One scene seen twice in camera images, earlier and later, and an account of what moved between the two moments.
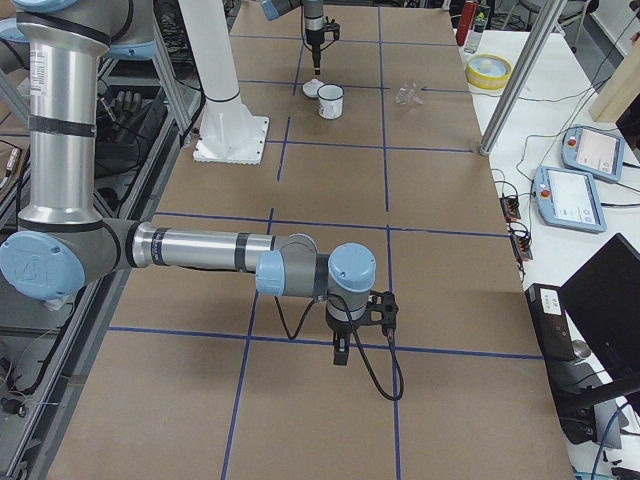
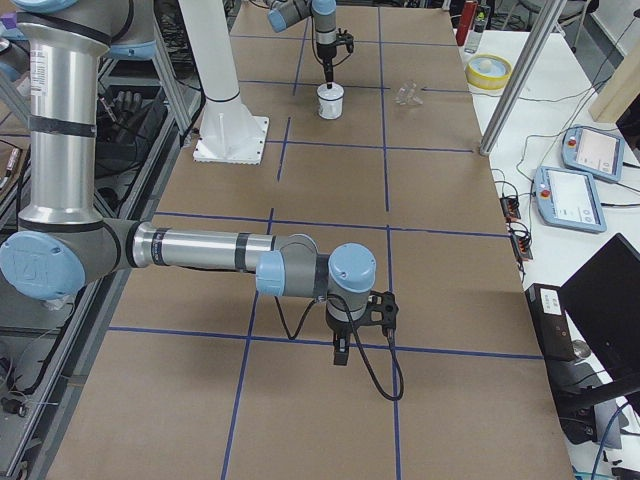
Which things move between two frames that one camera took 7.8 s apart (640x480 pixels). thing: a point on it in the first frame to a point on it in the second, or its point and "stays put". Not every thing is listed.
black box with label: x=547 y=308 stays put
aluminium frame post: x=549 y=11 stays put
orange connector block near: x=521 y=247 stays put
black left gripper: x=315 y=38 to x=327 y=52
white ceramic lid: x=311 y=87 to x=330 y=94
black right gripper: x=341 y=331 stays put
